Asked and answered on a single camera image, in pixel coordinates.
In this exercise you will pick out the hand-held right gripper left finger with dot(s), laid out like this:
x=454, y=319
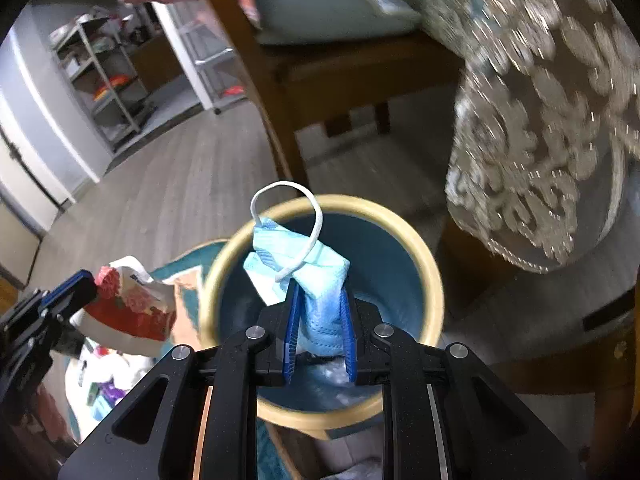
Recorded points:
x=291, y=332

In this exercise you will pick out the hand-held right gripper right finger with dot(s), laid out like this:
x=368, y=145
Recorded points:
x=350, y=340

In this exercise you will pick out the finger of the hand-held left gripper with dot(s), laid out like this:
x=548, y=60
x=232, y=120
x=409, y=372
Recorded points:
x=70, y=290

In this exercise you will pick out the blue face mask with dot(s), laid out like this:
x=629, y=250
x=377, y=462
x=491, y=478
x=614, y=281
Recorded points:
x=320, y=280

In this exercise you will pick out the red and white snack packet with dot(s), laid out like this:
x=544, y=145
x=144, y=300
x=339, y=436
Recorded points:
x=125, y=320

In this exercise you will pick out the yellow rimmed blue waste bin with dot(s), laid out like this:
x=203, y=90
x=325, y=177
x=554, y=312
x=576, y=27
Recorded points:
x=390, y=260

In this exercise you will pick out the white plastic packaging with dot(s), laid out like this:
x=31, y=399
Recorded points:
x=125, y=370

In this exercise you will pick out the grey metal shelf rack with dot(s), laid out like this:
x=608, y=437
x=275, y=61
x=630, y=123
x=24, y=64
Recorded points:
x=100, y=85

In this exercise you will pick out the white wheeled cart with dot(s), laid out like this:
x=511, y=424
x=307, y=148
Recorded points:
x=210, y=60

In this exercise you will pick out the dark wooden chair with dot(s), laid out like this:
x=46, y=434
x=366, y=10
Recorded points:
x=617, y=410

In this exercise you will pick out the lace tablecloth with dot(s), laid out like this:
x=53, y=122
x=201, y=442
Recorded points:
x=540, y=110

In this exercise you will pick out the light blue seat cushion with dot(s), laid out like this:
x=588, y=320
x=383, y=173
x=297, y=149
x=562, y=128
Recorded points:
x=325, y=5

